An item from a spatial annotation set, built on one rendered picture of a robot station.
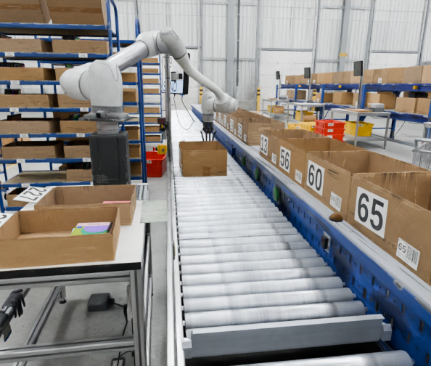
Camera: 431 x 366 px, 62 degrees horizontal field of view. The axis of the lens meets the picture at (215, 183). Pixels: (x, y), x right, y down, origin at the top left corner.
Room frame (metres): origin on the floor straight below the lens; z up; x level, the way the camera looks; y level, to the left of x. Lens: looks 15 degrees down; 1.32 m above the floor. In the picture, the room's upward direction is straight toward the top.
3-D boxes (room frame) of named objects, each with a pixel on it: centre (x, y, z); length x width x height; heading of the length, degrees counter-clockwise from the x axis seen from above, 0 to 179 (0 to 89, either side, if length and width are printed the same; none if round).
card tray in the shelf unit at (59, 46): (3.01, 1.05, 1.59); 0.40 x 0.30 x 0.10; 98
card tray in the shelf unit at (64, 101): (3.02, 1.06, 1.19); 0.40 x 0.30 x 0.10; 98
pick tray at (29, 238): (1.19, 0.55, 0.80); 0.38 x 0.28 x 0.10; 100
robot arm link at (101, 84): (1.85, 0.56, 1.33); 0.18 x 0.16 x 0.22; 57
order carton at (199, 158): (2.43, 0.10, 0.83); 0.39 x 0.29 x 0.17; 9
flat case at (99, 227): (1.21, 0.46, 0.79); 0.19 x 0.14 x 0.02; 7
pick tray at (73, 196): (1.51, 0.56, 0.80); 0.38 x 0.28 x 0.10; 98
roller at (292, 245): (1.21, -0.11, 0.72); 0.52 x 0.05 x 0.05; 98
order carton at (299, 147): (1.72, -0.51, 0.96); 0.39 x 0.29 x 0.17; 8
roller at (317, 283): (0.96, -0.15, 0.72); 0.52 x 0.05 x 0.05; 98
